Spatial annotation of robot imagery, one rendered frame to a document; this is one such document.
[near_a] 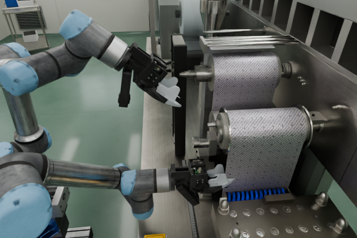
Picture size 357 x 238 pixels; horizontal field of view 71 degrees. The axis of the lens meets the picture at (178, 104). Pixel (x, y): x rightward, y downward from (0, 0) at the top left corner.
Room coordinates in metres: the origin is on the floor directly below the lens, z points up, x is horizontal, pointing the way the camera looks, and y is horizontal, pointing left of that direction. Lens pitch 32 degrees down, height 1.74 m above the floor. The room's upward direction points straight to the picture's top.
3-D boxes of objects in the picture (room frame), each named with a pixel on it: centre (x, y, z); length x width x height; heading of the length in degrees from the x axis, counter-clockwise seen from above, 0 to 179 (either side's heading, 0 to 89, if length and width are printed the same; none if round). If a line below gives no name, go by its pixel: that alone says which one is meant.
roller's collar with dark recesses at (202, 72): (0.88, -0.09, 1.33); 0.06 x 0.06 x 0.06; 5
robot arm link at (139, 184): (0.55, 0.13, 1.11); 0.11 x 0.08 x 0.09; 95
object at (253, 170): (0.59, -0.27, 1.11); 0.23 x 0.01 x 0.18; 95
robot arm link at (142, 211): (0.56, 0.13, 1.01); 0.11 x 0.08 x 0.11; 39
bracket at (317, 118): (0.66, -0.44, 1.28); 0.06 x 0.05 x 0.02; 95
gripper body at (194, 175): (0.56, -0.03, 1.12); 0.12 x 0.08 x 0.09; 95
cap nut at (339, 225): (0.44, -0.48, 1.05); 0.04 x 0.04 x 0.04
